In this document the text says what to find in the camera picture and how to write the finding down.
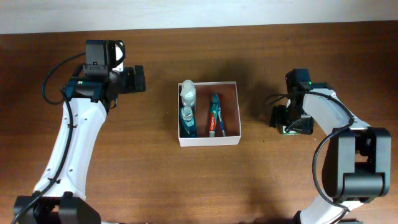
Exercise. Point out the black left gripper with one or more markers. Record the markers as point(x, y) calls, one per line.
point(132, 84)

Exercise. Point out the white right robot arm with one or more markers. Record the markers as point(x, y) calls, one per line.
point(351, 166)

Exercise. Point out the red green toothpaste tube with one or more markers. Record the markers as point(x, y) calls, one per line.
point(214, 109)

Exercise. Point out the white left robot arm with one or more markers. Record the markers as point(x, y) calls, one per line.
point(91, 92)

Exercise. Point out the teal mouthwash bottle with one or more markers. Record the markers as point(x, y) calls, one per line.
point(188, 122)

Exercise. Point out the green white packet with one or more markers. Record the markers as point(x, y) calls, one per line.
point(283, 130)

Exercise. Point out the blue white toothbrush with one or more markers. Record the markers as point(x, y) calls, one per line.
point(221, 121)

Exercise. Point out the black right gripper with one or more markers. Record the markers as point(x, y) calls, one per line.
point(306, 127)

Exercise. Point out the clear bottle purple liquid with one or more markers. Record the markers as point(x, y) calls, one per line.
point(189, 94)

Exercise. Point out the white cardboard box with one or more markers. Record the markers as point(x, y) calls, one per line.
point(230, 114)

